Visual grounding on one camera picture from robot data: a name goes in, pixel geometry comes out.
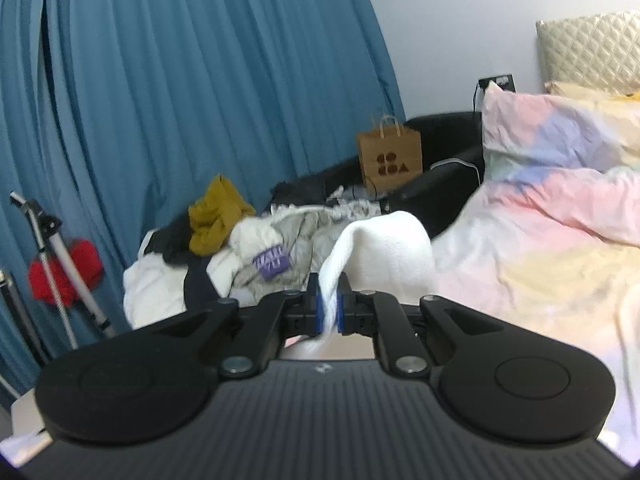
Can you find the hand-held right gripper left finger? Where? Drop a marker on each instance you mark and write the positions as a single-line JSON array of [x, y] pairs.
[[314, 310]]

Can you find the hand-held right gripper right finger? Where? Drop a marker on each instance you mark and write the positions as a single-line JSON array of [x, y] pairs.
[[343, 310]]

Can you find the white towel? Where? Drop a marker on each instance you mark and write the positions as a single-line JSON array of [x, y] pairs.
[[385, 250]]

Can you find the mustard yellow garment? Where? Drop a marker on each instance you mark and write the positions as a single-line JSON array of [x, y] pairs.
[[215, 220]]

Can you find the brown paper bag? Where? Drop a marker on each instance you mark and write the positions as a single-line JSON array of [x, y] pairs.
[[390, 160]]

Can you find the black garment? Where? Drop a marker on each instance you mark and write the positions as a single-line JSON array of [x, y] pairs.
[[170, 245]]

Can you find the black armchair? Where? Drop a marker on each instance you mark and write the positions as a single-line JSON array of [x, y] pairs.
[[440, 180]]

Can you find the pastel tie-dye duvet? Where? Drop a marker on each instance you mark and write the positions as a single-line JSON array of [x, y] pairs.
[[540, 270]]

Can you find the red garment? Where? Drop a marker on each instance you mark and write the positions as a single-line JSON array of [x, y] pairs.
[[82, 265]]

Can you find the metal stand with poles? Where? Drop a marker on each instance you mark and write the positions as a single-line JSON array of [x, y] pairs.
[[50, 255]]

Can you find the pastel tie-dye pillow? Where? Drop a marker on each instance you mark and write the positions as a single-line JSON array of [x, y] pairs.
[[550, 130]]

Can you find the pale yellow pillow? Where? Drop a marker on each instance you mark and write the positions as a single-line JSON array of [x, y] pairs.
[[590, 94]]

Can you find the quilted cream headboard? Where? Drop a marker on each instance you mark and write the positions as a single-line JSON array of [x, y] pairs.
[[590, 50]]

